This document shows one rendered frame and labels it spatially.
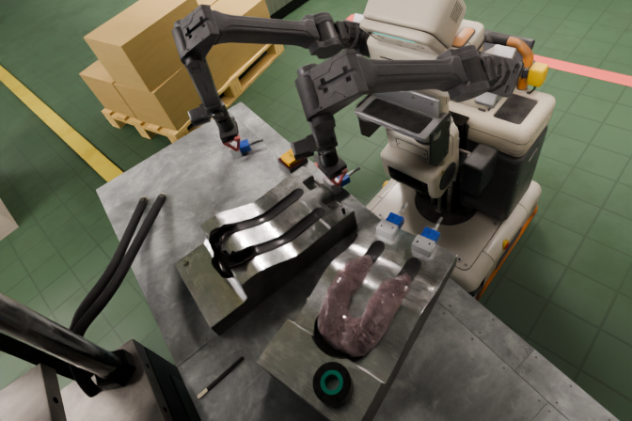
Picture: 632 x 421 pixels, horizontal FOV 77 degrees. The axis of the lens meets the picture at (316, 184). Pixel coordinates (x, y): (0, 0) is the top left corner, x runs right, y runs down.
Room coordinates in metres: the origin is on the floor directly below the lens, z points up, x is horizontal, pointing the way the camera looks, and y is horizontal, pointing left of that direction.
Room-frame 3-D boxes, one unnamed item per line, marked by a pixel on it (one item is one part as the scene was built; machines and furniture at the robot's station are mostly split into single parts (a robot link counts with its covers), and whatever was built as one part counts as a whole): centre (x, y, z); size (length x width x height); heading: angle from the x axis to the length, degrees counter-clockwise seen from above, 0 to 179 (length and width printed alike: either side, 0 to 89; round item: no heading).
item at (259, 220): (0.70, 0.18, 0.92); 0.35 x 0.16 x 0.09; 113
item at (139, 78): (3.14, 0.69, 0.42); 1.50 x 1.14 x 0.84; 124
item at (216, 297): (0.71, 0.20, 0.87); 0.50 x 0.26 x 0.14; 113
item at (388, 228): (0.64, -0.19, 0.85); 0.13 x 0.05 x 0.05; 131
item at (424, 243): (0.55, -0.26, 0.85); 0.13 x 0.05 x 0.05; 131
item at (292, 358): (0.41, -0.02, 0.85); 0.50 x 0.26 x 0.11; 131
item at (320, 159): (0.86, -0.06, 0.96); 0.10 x 0.07 x 0.07; 18
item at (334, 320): (0.42, -0.02, 0.90); 0.26 x 0.18 x 0.08; 131
